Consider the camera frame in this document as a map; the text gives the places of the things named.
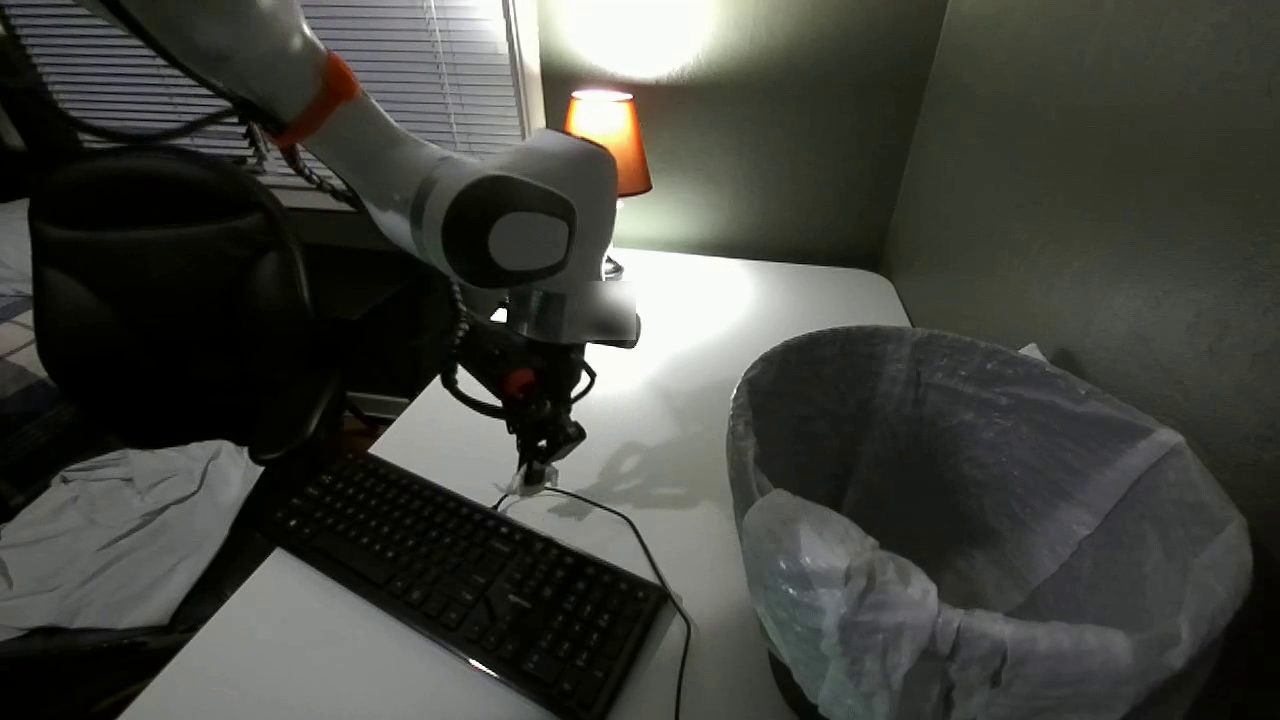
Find black keyboard cable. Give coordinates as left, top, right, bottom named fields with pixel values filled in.
left=483, top=482, right=698, bottom=720

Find white window blinds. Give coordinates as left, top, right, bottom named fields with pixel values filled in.
left=0, top=0, right=529, bottom=176

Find white cloth on chair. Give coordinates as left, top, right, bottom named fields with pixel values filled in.
left=0, top=442, right=265, bottom=641

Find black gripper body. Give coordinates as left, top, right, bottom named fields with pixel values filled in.
left=451, top=321, right=591, bottom=447

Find black computer keyboard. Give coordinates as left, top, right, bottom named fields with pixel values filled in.
left=267, top=458, right=668, bottom=720

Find black bucket with plastic liner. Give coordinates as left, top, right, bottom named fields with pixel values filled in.
left=730, top=327, right=1252, bottom=720

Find orange table lamp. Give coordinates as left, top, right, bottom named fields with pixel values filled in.
left=559, top=83, right=657, bottom=289

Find dark office chair backrest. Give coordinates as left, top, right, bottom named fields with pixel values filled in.
left=30, top=149, right=340, bottom=463

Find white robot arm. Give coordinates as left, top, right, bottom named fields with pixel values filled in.
left=106, top=0, right=641, bottom=452

